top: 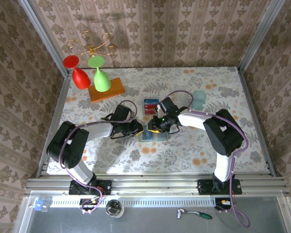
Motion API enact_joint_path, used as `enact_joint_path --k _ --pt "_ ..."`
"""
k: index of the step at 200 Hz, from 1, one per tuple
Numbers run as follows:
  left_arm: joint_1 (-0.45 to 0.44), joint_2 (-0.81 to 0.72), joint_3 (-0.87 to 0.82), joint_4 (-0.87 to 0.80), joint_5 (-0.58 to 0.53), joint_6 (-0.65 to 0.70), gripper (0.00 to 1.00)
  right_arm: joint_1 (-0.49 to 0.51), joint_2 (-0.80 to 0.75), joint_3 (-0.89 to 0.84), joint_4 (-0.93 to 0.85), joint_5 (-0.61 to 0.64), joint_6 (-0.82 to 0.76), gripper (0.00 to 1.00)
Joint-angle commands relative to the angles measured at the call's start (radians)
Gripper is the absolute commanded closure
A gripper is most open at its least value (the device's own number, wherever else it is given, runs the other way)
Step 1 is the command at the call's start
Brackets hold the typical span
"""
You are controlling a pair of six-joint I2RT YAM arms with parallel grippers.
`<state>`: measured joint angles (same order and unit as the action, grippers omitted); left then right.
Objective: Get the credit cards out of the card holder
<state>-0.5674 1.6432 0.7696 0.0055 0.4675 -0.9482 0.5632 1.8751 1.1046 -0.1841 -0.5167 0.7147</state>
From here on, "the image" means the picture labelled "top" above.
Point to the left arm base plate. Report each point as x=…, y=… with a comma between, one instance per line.
x=104, y=187

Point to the red credit card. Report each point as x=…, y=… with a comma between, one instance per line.
x=150, y=111

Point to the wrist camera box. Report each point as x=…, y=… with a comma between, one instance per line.
x=122, y=112
x=168, y=104

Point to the red plastic wine glass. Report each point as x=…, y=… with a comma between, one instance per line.
x=81, y=78

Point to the green card holder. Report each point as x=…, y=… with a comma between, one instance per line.
x=165, y=138

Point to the teal textured plastic cup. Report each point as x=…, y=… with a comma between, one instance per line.
x=199, y=99

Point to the aluminium frame rail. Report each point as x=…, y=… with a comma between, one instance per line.
x=61, y=97
x=249, y=97
x=160, y=184

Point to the blue plastic connector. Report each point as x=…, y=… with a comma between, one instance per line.
x=40, y=205

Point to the green plastic wine glass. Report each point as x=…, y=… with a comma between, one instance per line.
x=101, y=81

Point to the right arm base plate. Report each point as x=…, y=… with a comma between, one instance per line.
x=203, y=187

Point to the wooden rack base block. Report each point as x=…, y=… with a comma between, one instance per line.
x=114, y=91

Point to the blue credit card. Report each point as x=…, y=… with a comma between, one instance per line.
x=147, y=137
x=150, y=100

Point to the floral tablecloth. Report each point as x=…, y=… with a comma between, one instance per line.
x=160, y=157

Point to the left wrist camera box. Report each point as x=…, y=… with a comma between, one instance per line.
x=122, y=112

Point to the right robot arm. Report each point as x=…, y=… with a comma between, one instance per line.
x=223, y=133

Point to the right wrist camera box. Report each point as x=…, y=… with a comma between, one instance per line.
x=168, y=104

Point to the aluminium frame post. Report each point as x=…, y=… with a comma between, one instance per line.
x=260, y=36
x=45, y=36

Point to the grey metal shelf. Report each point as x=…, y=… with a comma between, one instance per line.
x=148, y=223

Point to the round glass jar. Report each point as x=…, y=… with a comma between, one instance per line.
x=114, y=208

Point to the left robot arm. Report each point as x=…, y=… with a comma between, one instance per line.
x=65, y=145

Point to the black wiring connector block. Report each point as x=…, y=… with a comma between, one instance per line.
x=221, y=204
x=87, y=204

